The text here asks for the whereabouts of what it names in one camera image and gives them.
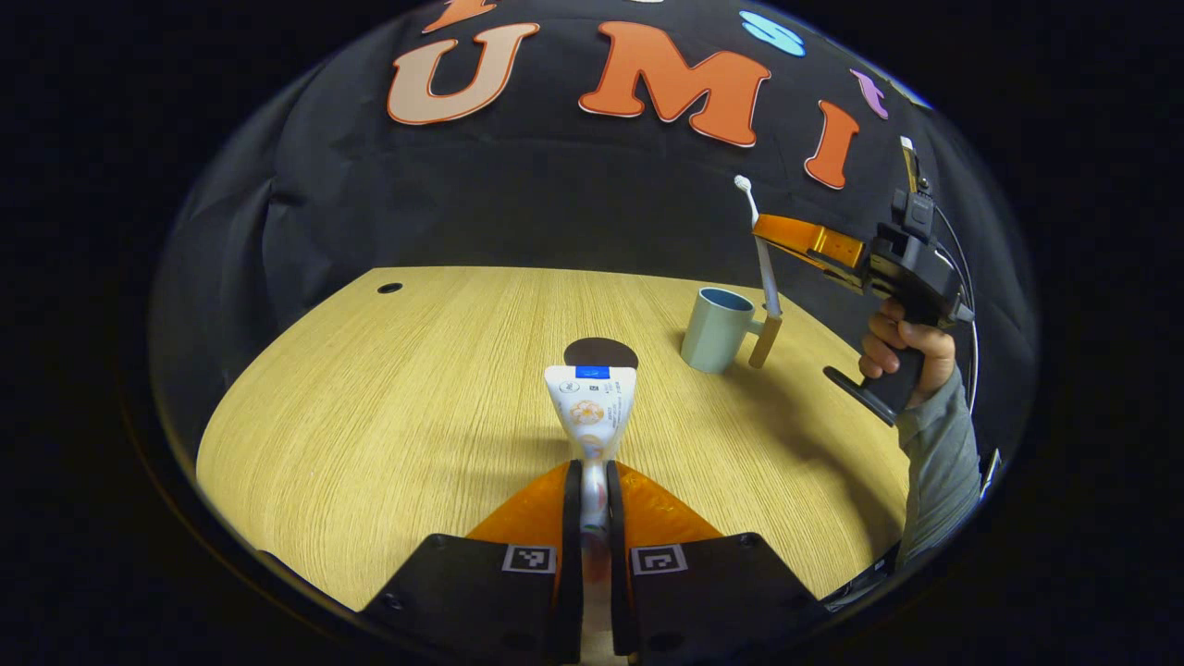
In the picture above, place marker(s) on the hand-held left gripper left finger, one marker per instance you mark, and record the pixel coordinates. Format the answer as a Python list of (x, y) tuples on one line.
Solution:
[(573, 555)]

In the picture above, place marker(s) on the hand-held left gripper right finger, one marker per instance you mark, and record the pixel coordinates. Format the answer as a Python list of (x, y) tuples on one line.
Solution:
[(617, 555)]

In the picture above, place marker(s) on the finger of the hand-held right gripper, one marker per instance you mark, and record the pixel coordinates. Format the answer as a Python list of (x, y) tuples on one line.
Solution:
[(805, 239)]

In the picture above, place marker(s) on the dark round coaster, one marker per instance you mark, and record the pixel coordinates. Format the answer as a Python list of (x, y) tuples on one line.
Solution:
[(597, 351)]

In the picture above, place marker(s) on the black backdrop cloth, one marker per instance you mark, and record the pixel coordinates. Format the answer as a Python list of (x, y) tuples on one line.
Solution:
[(518, 203)]

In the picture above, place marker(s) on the white toothbrush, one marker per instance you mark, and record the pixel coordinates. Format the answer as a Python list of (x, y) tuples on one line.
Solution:
[(770, 282)]

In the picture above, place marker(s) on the white toothpaste tube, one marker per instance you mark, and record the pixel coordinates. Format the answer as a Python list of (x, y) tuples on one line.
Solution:
[(592, 407)]

